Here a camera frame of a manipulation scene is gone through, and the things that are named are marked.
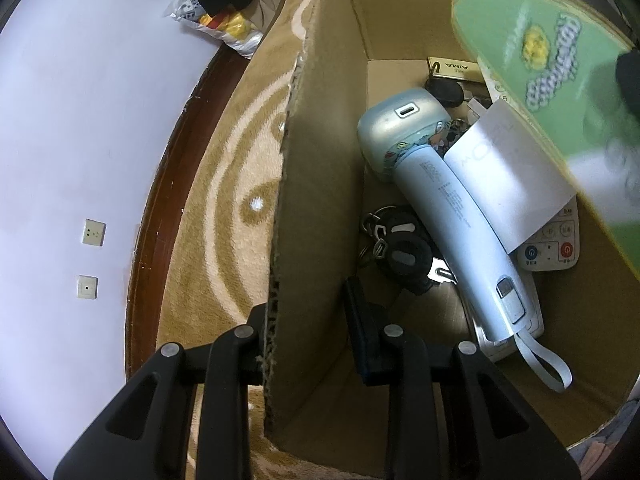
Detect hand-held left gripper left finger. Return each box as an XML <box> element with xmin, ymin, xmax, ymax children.
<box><xmin>53</xmin><ymin>304</ymin><xmax>275</xmax><ymax>480</ymax></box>

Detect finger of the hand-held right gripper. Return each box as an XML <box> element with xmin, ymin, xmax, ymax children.
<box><xmin>614</xmin><ymin>50</ymin><xmax>640</xmax><ymax>106</ymax></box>

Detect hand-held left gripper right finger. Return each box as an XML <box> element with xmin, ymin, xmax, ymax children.
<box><xmin>344</xmin><ymin>276</ymin><xmax>582</xmax><ymax>480</ymax></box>

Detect black key fob bunch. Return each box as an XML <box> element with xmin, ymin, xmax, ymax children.
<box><xmin>357</xmin><ymin>204</ymin><xmax>457</xmax><ymax>295</ymax></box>

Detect yellow oval case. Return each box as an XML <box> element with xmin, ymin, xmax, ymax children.
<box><xmin>450</xmin><ymin>0</ymin><xmax>640</xmax><ymax>282</ymax></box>

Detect grey card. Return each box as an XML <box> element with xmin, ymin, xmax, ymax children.
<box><xmin>443</xmin><ymin>99</ymin><xmax>577</xmax><ymax>254</ymax></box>

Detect gold key tag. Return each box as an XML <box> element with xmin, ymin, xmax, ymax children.
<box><xmin>427</xmin><ymin>56</ymin><xmax>484</xmax><ymax>79</ymax></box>

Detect cardboard box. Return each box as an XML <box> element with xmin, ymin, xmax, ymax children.
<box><xmin>262</xmin><ymin>0</ymin><xmax>640</xmax><ymax>451</ymax></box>

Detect round black key fob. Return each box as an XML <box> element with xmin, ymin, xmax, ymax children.
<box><xmin>424</xmin><ymin>77</ymin><xmax>464</xmax><ymax>109</ymax></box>

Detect white tube with text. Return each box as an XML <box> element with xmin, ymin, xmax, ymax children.
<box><xmin>516</xmin><ymin>195</ymin><xmax>581</xmax><ymax>273</ymax></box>

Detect tan printed blanket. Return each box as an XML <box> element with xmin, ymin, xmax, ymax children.
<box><xmin>155</xmin><ymin>0</ymin><xmax>640</xmax><ymax>480</ymax></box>

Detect snack bags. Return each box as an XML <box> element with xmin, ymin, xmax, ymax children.
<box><xmin>166</xmin><ymin>0</ymin><xmax>264</xmax><ymax>59</ymax></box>

